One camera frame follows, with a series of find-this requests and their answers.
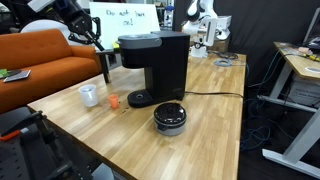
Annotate blue cable bundle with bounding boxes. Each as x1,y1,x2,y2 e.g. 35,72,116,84
239,49,292,152

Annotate grey tape roll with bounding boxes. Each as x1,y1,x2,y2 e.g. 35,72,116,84
213,58,234,68

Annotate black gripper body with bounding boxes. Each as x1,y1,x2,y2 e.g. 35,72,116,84
53,0,93,35

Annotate wooden desk with white legs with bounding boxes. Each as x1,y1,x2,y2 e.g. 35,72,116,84
258,41,320,180

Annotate black cable bundle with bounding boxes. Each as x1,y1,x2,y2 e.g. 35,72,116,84
207,49,240,61

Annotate black power cable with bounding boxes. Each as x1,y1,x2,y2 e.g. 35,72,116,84
184,90,247,100

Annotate small orange cup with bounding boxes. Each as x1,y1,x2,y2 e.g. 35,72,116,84
107,93,120,110

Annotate silver tablet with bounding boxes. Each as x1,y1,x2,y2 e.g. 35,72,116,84
2,69,32,84

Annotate white mug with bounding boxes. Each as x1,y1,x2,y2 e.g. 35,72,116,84
77,83,100,108

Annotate black coffee maker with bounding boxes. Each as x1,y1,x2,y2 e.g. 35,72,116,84
117,30,191,109

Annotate white paper sign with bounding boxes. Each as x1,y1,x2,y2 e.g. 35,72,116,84
88,1,161,51

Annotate yellow black hand tools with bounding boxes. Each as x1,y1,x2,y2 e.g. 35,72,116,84
307,53,320,63

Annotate grey pot with black lid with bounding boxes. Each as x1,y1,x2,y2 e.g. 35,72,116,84
153,102,188,137

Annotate small dark wooden table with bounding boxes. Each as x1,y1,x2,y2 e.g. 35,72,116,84
95,48,123,84

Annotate orange sofa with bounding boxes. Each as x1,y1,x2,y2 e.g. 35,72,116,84
0,28,103,115

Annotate white box with labels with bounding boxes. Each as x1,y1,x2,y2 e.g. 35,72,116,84
287,74,320,108

